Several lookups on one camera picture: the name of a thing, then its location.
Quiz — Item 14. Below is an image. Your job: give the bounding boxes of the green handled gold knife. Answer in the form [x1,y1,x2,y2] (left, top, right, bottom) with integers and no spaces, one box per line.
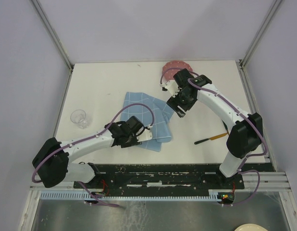
[194,133,228,145]

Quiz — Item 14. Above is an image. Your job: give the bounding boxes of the clear plastic cup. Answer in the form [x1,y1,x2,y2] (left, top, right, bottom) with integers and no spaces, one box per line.
[70,109,89,129]

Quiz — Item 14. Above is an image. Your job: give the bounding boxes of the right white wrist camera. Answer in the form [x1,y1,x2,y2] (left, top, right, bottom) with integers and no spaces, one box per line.
[160,80,180,98]

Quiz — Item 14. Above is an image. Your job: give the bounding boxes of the light blue cable duct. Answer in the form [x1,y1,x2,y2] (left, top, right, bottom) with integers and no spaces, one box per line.
[40,190,221,202]

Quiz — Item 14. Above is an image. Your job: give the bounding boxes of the left aluminium frame post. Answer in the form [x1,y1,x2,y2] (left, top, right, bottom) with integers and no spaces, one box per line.
[29,0,74,70]

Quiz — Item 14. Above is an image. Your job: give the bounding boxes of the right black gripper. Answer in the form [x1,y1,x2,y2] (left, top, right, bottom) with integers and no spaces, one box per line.
[166,88,196,118]

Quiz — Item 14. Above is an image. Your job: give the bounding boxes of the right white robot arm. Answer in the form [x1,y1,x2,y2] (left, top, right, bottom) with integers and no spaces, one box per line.
[160,68,265,188]

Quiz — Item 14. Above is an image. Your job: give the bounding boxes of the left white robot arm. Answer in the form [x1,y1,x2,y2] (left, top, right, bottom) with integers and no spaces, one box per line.
[32,116,152,188]

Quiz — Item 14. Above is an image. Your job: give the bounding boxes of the blue checked cloth placemat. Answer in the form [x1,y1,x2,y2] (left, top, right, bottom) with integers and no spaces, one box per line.
[120,92,174,152]

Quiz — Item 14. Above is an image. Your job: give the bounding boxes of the cream plate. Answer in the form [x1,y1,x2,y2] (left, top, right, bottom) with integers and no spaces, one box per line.
[235,223,268,231]

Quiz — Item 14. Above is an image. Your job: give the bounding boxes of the green handled gold fork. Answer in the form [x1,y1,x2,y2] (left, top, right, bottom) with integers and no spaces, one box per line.
[222,121,229,135]

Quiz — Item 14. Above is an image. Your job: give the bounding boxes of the aluminium frame post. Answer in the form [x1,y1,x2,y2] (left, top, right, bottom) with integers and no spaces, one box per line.
[240,0,284,67]
[29,0,74,70]

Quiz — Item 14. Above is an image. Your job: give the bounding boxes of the pink dotted plate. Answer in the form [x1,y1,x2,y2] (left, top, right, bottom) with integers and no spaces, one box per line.
[162,60,193,81]

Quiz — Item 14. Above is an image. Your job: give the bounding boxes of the right aluminium frame post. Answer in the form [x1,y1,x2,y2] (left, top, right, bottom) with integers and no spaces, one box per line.
[240,0,284,67]

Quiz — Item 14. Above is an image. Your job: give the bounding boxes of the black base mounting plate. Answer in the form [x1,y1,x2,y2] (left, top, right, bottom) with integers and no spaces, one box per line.
[85,164,245,196]

